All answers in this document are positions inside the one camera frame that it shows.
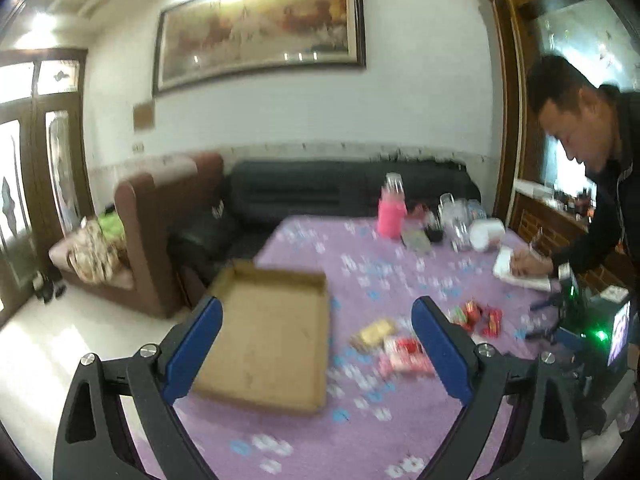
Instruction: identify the grey foil packet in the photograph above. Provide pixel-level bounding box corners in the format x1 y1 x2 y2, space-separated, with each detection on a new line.
400 229 432 255

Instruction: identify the shallow cardboard box tray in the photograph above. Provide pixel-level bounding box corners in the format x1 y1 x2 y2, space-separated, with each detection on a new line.
192 260 331 415

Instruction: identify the silver pen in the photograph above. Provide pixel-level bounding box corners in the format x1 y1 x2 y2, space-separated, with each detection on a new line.
528 226 544 259

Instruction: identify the wooden cabinet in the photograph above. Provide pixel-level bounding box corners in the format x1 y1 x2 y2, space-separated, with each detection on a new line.
508 179 634 292

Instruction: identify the floral cushion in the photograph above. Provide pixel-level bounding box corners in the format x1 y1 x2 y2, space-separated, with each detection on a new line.
67 212 126 285

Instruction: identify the idle black gripper device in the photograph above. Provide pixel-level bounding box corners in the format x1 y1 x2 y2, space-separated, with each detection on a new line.
516 274 637 436

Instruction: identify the white notebook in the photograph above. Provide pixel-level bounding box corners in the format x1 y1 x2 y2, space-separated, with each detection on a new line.
491 246 554 292

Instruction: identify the man in black jacket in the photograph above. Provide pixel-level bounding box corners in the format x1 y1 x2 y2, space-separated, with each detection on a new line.
526 54 639 276

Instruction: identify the black small cup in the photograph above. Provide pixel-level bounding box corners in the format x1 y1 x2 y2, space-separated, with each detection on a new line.
424 224 444 244

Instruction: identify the yellow biscuit packet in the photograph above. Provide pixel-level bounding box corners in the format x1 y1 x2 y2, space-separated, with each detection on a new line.
349 318 398 353

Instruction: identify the red white snack packet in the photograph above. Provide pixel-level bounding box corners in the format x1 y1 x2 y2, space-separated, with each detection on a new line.
378 336 435 377

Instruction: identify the pink sleeved glass bottle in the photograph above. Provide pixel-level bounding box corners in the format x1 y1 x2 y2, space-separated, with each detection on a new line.
376 172 407 240

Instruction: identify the wooden glass door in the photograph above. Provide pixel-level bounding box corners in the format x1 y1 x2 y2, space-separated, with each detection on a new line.
1 48 93 322

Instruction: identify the man's writing hand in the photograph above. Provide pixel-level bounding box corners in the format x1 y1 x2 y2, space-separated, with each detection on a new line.
510 249 553 278

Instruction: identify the purple floral tablecloth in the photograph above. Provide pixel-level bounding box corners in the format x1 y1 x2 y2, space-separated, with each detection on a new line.
176 217 539 479

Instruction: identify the framed landscape painting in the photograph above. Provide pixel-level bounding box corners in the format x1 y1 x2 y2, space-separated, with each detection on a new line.
152 0 367 96

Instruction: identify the black leather sofa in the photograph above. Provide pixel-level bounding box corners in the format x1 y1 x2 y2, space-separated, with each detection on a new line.
169 159 483 281

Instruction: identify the dark red foil packet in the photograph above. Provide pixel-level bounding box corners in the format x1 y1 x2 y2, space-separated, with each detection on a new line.
448 300 483 333

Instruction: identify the red candy packet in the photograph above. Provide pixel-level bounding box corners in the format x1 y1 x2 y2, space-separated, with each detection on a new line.
482 308 503 338

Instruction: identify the white plastic jar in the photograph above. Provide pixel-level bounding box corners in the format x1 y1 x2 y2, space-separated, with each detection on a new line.
469 218 506 252

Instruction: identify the clear glass cup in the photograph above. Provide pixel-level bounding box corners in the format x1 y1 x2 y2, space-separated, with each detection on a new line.
438 193 471 252

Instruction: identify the brown armchair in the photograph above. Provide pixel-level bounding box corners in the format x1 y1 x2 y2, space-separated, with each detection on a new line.
49 152 224 318

